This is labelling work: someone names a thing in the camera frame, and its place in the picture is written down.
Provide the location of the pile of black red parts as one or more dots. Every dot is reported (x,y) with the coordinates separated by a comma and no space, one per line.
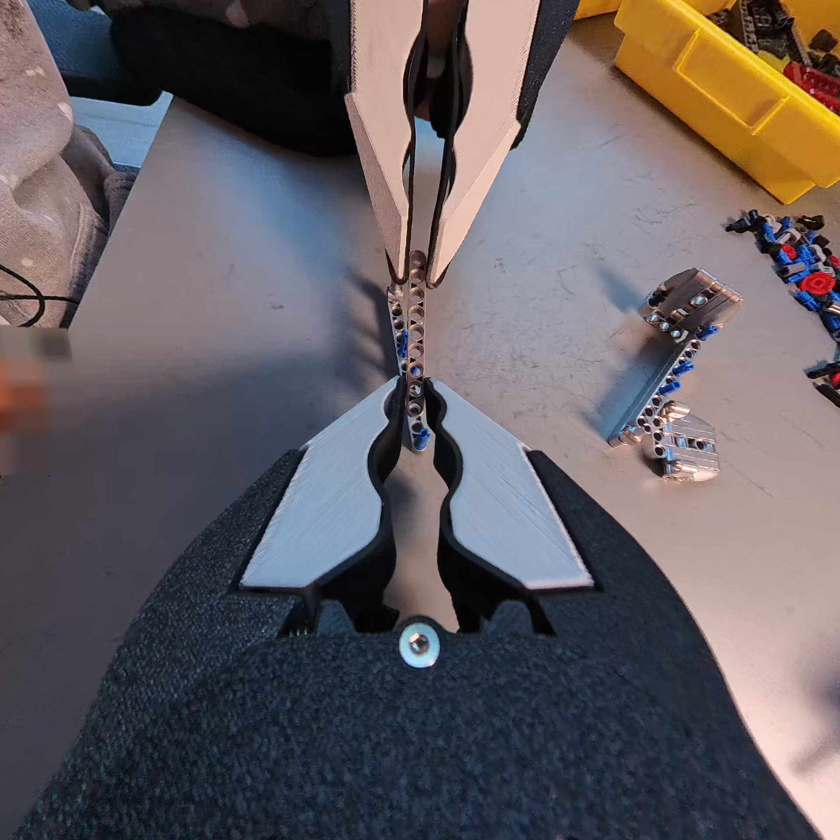
(814,79)

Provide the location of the long grey beam panel assembly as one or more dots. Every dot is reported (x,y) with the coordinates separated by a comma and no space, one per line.
(695,295)

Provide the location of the silver curved toy panel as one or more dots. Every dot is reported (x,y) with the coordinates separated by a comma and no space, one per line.
(695,453)

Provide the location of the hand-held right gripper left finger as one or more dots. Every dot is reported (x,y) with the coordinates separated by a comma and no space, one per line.
(321,512)

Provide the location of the dark blue chair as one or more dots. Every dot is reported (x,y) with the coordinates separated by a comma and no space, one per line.
(85,59)

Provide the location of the grey holed beam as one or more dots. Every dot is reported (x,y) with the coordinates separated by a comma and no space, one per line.
(396,315)

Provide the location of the black ribbed cloth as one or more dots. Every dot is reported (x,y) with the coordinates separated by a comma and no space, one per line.
(229,79)

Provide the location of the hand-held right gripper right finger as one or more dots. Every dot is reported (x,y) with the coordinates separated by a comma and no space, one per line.
(505,518)

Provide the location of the grey beam with blue pins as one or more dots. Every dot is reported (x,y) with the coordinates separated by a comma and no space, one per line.
(415,328)

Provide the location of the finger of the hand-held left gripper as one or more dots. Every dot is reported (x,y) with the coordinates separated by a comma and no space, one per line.
(380,98)
(499,79)

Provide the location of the pile of colourful toy pieces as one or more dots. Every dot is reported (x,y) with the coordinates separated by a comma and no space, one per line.
(814,282)

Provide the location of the yellow plastic bin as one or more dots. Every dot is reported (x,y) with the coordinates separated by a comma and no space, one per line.
(597,6)

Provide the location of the yellow printed toy box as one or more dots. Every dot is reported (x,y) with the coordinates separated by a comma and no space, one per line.
(722,98)

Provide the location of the grey desk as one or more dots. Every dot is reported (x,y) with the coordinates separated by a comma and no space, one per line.
(229,229)

